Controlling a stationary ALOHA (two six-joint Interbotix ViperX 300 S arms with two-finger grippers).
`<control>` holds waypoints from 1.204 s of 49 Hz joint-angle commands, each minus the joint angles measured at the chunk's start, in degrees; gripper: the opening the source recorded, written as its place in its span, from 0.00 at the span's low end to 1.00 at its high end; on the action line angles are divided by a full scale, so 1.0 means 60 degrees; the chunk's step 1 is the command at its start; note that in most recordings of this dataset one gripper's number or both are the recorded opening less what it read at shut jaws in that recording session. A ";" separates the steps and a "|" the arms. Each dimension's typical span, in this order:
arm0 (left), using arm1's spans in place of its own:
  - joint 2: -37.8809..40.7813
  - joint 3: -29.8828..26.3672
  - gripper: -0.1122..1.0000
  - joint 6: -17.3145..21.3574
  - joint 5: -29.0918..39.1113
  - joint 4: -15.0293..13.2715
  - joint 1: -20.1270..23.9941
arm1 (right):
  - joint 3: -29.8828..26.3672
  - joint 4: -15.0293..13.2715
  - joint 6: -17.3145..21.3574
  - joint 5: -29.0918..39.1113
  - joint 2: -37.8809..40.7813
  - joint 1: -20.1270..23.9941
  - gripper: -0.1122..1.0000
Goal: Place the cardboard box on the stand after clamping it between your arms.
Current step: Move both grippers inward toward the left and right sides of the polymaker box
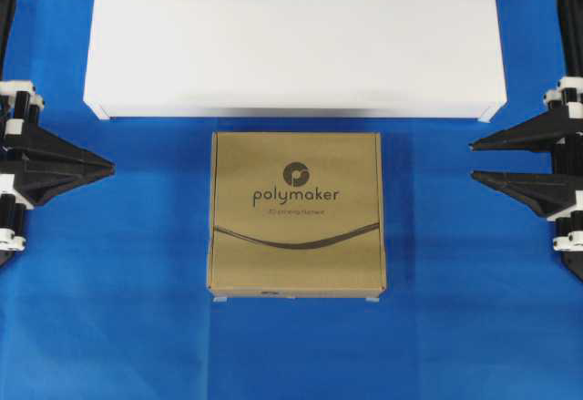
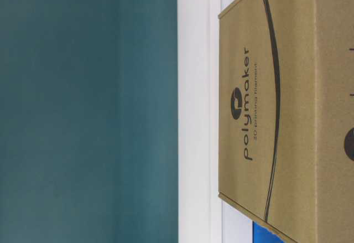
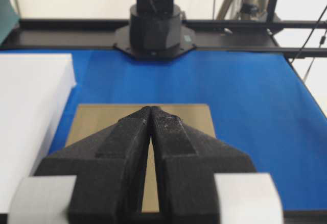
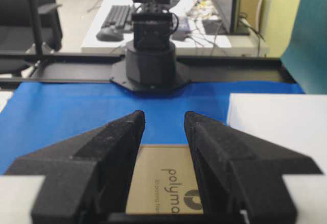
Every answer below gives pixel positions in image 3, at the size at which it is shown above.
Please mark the green board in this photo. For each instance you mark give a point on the green board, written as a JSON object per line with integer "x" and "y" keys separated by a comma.
{"x": 9, "y": 19}

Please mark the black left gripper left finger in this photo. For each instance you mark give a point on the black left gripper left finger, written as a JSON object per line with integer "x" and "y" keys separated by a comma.
{"x": 110, "y": 166}

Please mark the black table frame rail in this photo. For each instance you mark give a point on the black table frame rail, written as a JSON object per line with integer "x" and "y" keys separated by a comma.
{"x": 206, "y": 35}

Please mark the black right robot arm base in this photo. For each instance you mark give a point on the black right robot arm base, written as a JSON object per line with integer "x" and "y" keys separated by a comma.
{"x": 155, "y": 30}

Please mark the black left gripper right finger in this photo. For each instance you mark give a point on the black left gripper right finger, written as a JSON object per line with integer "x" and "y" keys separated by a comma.
{"x": 186, "y": 160}

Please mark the white rectangular stand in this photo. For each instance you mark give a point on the white rectangular stand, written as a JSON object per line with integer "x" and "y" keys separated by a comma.
{"x": 34, "y": 91}

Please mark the brown polymaker cardboard box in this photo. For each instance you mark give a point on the brown polymaker cardboard box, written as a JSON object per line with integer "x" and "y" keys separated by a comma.
{"x": 91, "y": 118}

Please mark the camera tripod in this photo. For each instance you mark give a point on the camera tripod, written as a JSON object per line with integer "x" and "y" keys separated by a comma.
{"x": 257, "y": 10}

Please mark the blue table mat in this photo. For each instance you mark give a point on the blue table mat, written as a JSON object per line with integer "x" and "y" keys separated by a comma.
{"x": 257, "y": 101}

